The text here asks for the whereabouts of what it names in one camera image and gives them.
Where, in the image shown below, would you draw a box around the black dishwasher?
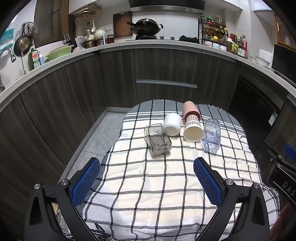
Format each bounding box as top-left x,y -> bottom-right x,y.
228,74 -> 285,130

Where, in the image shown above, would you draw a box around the clear bluish plastic cup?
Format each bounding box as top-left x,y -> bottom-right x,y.
203,118 -> 221,153

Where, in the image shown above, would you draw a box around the metal faucet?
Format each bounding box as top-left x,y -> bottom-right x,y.
0,47 -> 16,91

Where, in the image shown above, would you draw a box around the green plastic basin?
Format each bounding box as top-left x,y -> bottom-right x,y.
46,45 -> 74,61

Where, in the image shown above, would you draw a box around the gas stove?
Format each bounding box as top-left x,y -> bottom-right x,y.
126,34 -> 200,43

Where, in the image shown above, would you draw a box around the black range hood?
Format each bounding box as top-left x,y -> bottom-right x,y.
128,0 -> 206,12

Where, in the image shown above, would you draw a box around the white teapot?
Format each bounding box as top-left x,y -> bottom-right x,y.
94,28 -> 107,39

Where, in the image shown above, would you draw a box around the green dish soap bottle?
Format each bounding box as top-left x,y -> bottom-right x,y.
28,47 -> 41,69

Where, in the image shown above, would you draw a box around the stack of white bowls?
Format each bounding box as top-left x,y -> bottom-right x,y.
250,56 -> 271,67

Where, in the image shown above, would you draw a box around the dark wood kitchen cabinets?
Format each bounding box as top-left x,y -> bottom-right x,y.
0,43 -> 296,241

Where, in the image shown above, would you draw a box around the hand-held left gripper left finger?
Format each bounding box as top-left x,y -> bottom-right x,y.
24,157 -> 101,241

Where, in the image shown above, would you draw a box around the dark sauce bottle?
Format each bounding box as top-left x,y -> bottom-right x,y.
238,35 -> 248,58

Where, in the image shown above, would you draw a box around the pink patterned cup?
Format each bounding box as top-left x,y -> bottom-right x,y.
182,101 -> 204,142

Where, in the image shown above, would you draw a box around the brown wooden cutting board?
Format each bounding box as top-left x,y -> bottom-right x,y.
113,11 -> 133,38

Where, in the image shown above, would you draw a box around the wooden shelf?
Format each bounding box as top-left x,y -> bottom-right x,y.
275,14 -> 296,47

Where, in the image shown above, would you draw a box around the hanging frying pan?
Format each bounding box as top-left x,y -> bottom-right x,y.
13,35 -> 31,57

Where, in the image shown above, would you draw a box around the white cup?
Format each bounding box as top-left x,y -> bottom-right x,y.
163,113 -> 182,136

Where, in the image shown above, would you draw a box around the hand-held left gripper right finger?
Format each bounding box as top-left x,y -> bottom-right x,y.
193,157 -> 271,241

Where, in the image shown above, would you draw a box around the dark wood upper cabinet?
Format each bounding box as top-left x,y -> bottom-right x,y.
35,0 -> 70,48

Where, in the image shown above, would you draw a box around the black microwave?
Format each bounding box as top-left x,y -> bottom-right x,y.
271,44 -> 296,80

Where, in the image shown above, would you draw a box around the person's right forearm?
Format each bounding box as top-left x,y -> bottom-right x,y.
270,204 -> 296,241

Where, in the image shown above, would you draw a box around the square clear glass cup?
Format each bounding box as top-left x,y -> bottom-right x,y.
144,123 -> 172,157

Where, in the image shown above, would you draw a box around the black wok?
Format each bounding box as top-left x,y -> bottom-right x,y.
127,19 -> 164,36

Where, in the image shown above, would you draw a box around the white black checked tablecloth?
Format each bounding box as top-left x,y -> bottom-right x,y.
82,99 -> 281,241

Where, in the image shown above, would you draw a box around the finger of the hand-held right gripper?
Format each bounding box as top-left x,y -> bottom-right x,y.
285,144 -> 296,163

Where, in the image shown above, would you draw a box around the zebra striped cloth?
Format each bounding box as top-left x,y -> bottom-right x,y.
55,204 -> 116,241

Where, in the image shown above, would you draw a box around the hanging metal strainer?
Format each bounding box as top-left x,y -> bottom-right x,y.
16,22 -> 38,37

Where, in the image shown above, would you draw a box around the metal drawer handle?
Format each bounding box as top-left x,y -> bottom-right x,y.
136,79 -> 198,88

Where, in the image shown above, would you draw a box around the black wire spice rack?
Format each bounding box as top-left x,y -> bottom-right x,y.
198,18 -> 228,45

